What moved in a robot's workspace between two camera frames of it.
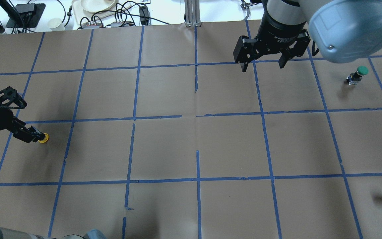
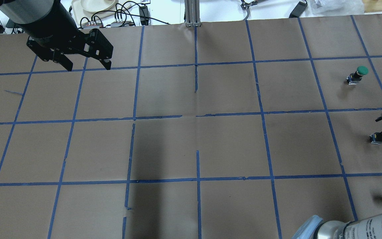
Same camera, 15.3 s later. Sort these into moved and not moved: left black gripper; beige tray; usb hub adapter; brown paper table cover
Moved: left black gripper
Not moved: usb hub adapter; brown paper table cover; beige tray
